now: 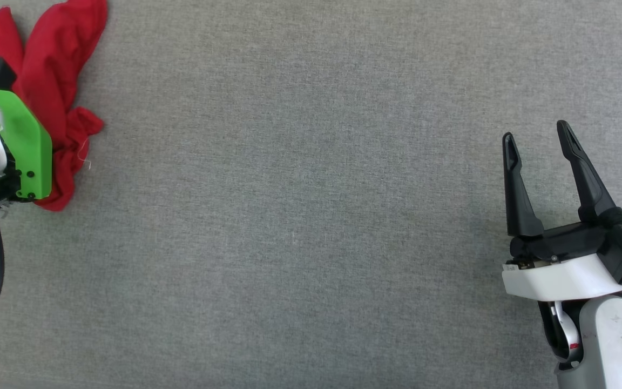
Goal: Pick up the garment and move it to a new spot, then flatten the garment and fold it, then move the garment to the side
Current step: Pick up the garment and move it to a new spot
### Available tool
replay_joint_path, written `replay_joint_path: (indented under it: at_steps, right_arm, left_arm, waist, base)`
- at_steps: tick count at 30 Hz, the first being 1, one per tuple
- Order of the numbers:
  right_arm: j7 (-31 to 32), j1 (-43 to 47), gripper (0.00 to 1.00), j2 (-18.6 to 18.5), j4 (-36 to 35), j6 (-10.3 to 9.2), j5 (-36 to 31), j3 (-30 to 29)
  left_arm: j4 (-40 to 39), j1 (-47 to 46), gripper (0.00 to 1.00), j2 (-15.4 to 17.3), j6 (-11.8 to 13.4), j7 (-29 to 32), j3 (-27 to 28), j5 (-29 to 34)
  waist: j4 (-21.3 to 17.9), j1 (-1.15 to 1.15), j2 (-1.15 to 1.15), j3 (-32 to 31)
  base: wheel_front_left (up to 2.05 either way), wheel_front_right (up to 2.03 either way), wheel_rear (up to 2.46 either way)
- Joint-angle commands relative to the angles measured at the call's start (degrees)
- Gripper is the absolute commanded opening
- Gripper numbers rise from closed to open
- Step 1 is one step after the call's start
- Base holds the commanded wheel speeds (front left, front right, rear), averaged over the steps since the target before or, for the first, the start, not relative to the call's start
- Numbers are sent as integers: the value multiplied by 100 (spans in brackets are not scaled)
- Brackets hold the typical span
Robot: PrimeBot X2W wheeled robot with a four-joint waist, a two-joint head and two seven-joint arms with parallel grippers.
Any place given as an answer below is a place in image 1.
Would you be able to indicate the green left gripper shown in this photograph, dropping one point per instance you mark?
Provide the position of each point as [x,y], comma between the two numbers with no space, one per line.
[30,146]

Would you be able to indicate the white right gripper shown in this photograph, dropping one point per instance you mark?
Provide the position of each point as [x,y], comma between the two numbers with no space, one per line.
[559,278]

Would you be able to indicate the red and white basketball jersey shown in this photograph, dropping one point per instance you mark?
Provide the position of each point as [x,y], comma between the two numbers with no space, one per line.
[52,54]

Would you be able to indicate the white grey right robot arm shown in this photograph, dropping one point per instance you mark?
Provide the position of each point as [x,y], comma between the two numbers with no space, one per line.
[619,346]

